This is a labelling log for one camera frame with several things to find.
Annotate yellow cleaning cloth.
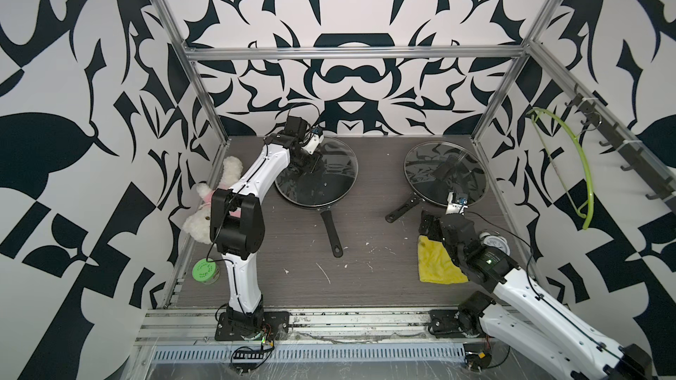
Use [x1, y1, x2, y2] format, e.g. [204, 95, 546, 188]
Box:
[417, 235, 469, 285]

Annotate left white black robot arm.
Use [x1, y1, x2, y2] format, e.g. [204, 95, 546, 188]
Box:
[209, 116, 324, 328]

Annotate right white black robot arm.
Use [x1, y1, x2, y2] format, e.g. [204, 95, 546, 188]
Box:
[419, 211, 653, 379]

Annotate left black frying pan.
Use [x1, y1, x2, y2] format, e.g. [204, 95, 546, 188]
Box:
[274, 136, 359, 260]

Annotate black frying pan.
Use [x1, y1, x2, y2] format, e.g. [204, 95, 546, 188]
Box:
[274, 136, 359, 260]
[384, 141, 488, 224]

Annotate right black frying pan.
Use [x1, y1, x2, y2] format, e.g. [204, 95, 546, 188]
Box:
[384, 141, 488, 224]

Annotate white teddy bear pink shirt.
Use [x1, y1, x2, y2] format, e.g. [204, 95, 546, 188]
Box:
[181, 156, 245, 245]

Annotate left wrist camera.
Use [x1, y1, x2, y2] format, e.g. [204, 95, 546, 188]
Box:
[301, 127, 324, 155]

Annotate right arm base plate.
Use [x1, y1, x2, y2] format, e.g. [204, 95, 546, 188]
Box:
[427, 309, 484, 339]

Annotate black wall hook rack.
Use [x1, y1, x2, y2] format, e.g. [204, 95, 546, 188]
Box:
[567, 83, 675, 213]

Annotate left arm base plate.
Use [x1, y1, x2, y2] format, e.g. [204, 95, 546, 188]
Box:
[214, 310, 290, 342]

